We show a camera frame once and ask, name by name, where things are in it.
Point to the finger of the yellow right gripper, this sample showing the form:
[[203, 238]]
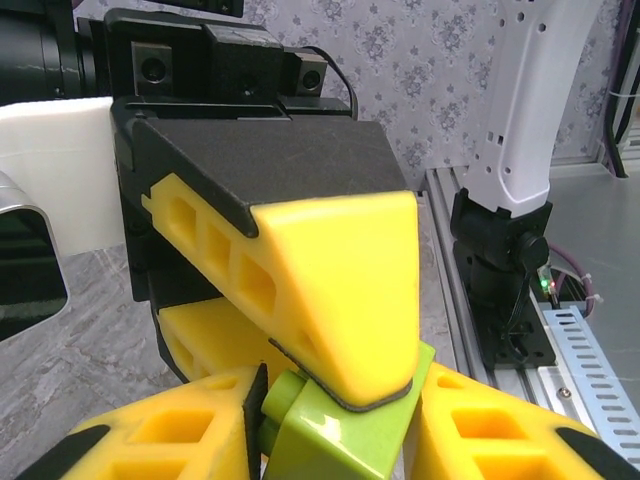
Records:
[[215, 340], [350, 290]]

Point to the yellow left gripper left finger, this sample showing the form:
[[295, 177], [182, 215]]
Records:
[[150, 440]]

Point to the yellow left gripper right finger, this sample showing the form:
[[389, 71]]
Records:
[[500, 440]]

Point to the small lime lego brick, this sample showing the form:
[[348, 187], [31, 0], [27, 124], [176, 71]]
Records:
[[340, 440]]

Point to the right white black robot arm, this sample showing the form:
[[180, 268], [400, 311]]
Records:
[[525, 125]]

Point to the small controller circuit board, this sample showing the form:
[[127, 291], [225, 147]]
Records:
[[549, 285]]

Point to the grey sheet metal panel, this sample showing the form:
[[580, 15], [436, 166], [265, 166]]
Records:
[[600, 225]]

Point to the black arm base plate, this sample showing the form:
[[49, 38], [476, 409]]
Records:
[[530, 350]]

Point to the aluminium base rail beam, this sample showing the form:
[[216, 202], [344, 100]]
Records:
[[445, 240]]

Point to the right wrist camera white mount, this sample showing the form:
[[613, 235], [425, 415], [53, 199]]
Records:
[[50, 150]]

